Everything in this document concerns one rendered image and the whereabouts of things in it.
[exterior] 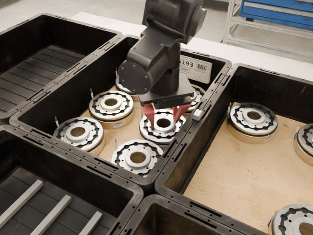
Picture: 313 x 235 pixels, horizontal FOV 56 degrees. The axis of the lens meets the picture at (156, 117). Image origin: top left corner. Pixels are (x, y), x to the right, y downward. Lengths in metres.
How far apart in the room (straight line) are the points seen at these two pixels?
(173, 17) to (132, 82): 0.11
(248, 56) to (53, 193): 0.90
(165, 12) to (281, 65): 0.82
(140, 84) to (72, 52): 0.56
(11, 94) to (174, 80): 0.47
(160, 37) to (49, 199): 0.34
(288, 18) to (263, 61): 1.33
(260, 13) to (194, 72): 1.82
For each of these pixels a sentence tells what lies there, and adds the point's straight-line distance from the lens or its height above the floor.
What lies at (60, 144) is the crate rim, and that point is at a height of 0.93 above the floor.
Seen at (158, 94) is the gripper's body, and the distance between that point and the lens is 0.53.
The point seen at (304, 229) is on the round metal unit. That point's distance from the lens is 0.55.
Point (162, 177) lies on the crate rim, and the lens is 0.45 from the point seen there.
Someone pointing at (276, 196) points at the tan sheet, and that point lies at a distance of 0.59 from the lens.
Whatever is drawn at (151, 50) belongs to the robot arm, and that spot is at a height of 1.08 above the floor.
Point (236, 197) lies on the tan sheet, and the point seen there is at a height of 0.83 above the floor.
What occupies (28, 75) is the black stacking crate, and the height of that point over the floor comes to 0.83.
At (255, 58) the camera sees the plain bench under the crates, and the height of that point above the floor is 0.70.
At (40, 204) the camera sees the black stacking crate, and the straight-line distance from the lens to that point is 0.58.
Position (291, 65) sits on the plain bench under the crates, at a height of 0.70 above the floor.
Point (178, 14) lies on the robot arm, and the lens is 0.44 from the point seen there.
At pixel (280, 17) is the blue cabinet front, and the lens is 2.53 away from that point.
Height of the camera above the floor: 1.29
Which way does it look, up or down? 42 degrees down
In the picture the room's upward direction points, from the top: straight up
